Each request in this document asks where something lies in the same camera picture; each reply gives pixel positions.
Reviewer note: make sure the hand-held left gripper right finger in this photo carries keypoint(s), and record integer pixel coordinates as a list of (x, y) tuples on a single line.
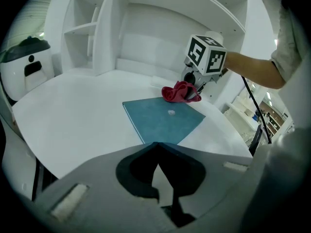
[(218, 178)]

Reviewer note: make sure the grey paw print sweatshirt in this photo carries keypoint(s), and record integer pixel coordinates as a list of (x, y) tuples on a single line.
[(289, 45)]

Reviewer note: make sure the person's right forearm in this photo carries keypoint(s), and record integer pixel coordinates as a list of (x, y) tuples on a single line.
[(255, 69)]

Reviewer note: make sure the white shelf unit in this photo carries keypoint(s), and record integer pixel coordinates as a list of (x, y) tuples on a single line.
[(109, 33)]

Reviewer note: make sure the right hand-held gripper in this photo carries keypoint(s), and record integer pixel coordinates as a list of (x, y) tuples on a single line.
[(196, 51)]

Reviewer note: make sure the white desk with drawers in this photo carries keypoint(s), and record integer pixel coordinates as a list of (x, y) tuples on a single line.
[(73, 110)]

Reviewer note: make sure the red cloth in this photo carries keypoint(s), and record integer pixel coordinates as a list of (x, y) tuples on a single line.
[(175, 94)]

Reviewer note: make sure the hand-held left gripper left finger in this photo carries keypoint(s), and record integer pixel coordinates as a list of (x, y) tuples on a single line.
[(97, 190)]

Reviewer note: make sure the blue notebook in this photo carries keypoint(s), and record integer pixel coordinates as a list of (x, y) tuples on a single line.
[(158, 122)]

